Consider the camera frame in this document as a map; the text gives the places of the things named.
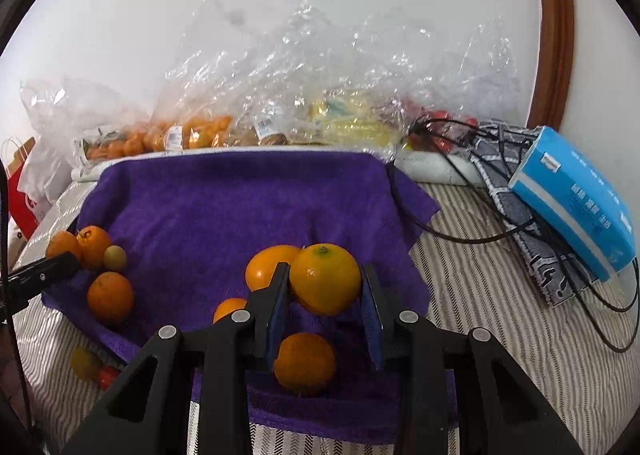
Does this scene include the small red tomato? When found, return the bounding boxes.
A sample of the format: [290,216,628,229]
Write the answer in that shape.
[97,366,121,391]

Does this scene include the orange with stem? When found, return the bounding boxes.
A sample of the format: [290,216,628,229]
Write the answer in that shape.
[76,226,112,270]

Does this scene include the grey patterned cloth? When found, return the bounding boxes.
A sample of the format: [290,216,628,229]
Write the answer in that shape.
[470,121,601,307]

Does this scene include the clear bag of red tomatoes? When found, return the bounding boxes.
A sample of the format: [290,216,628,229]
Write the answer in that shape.
[395,18,523,156]

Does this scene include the grey plastic bag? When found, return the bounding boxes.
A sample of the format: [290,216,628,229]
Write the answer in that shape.
[22,135,76,206]

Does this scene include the clear bag of yellow produce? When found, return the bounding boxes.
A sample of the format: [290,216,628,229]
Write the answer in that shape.
[290,5,416,161]

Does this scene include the clear bag of brown produce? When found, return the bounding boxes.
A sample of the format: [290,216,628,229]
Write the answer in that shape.
[227,0,301,148]

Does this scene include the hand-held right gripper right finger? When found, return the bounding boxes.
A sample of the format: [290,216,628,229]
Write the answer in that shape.
[361,263,586,455]

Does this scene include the striped quilt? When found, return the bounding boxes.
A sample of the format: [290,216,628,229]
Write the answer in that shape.
[10,175,640,455]

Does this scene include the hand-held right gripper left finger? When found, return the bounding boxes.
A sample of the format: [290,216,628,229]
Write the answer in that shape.
[60,262,292,455]

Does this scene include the blue tissue pack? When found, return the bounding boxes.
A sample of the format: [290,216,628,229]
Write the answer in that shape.
[507,126,637,282]

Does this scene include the clear bag of leafy tangerines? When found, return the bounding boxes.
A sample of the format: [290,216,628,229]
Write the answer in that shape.
[20,78,156,171]

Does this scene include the purple towel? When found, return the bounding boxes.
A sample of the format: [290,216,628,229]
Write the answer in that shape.
[41,150,458,441]

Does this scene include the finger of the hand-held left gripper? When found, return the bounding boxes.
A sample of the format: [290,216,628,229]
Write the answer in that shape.
[0,252,82,316]

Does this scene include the clear bag of oranges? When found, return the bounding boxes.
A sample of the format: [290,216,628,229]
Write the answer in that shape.
[147,35,241,153]

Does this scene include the small orange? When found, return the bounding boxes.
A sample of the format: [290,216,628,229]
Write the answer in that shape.
[213,298,249,324]
[46,230,83,263]

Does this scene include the wooden door frame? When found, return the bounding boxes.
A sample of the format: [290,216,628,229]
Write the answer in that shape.
[527,0,576,128]

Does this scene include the yellow-green plum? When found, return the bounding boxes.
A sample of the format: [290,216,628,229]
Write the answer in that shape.
[103,245,127,271]
[70,346,103,382]

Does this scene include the black cable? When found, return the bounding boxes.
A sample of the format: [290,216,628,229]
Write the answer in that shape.
[386,118,640,353]

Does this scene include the red paper bag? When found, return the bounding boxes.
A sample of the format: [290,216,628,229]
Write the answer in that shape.
[0,136,53,241]

